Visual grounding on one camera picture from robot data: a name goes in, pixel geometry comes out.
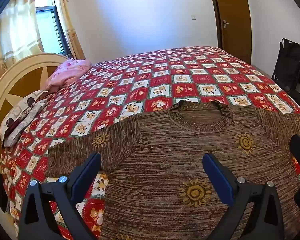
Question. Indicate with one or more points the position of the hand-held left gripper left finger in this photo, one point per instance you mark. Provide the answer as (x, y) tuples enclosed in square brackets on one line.
[(86, 177)]

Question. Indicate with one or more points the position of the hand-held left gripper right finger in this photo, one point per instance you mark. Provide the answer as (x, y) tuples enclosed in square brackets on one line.
[(220, 177)]

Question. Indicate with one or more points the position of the brown knitted sweater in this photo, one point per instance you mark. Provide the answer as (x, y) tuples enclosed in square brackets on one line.
[(165, 155)]

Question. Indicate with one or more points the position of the black suitcase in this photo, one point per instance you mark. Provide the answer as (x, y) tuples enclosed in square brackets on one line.
[(290, 62)]

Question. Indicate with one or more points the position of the grey patterned pillow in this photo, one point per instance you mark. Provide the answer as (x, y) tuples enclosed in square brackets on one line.
[(22, 115)]

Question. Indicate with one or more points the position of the red checked printed blanket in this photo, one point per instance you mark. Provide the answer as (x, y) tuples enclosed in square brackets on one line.
[(130, 85)]

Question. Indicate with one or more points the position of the pink pillow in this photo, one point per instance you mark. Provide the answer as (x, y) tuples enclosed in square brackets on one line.
[(67, 72)]

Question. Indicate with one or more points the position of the cream wooden headboard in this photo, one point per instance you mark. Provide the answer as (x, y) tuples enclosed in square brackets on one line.
[(5, 92)]

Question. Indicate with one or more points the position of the brown wooden door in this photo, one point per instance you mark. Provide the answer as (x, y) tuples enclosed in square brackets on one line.
[(235, 17)]

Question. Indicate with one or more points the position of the window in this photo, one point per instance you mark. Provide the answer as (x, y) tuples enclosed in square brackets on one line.
[(50, 27)]

